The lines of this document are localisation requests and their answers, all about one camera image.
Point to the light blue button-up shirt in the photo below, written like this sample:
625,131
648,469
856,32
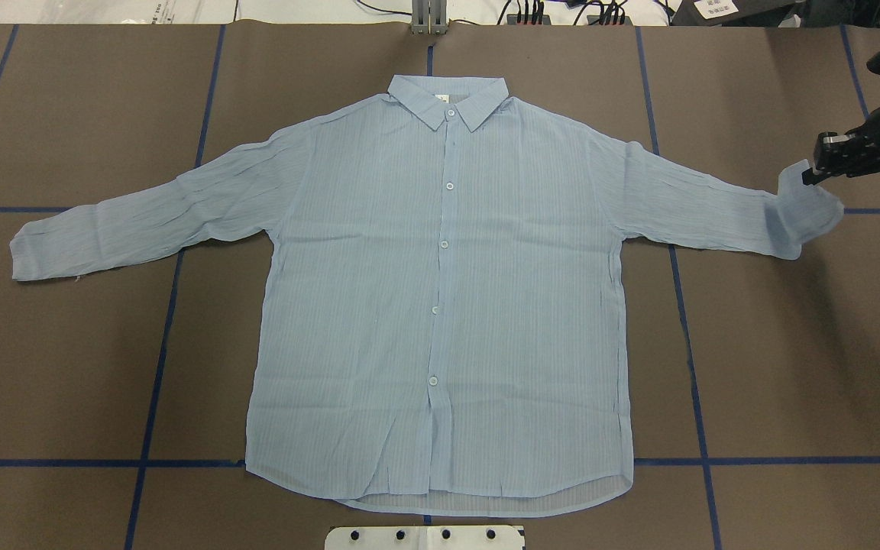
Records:
443,330

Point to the black power strip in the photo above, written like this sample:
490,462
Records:
594,15

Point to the grey aluminium frame post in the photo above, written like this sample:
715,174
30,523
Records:
429,17

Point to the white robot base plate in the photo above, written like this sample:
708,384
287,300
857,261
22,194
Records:
427,537

